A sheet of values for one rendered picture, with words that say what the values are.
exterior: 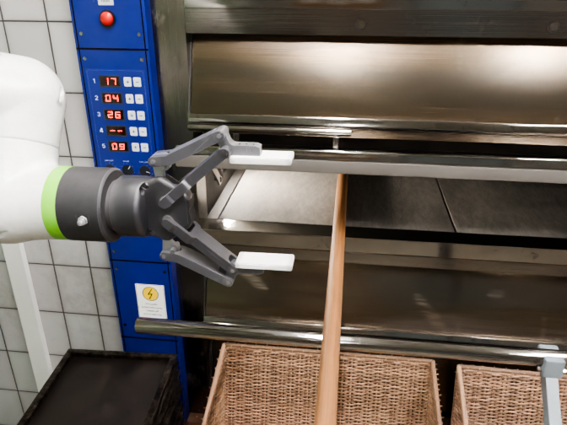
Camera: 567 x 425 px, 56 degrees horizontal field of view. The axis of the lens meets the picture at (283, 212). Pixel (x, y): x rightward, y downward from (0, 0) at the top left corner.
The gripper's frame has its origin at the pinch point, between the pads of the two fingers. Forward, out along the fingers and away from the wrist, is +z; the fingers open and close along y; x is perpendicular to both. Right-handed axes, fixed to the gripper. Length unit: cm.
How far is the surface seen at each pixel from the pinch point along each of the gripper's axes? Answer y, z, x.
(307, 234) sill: 31, -2, -55
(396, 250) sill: 34, 19, -55
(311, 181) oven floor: 31, -3, -89
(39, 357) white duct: 73, -77, -53
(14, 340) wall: 70, -85, -55
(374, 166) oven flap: 8.4, 12.2, -40.4
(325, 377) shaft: 28.5, 5.4, -4.3
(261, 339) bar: 32.9, -6.3, -17.4
